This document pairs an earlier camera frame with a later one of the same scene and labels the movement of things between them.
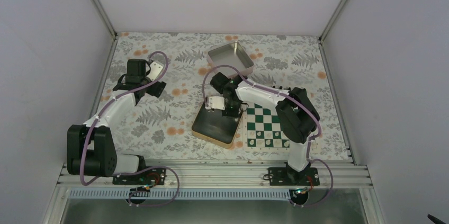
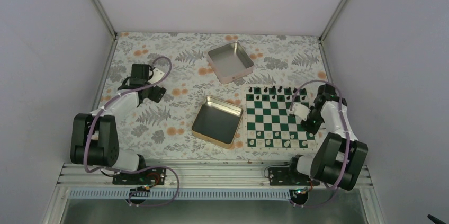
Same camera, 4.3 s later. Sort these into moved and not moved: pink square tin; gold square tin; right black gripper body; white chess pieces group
Moved: right black gripper body
Not moved: white chess pieces group; pink square tin; gold square tin
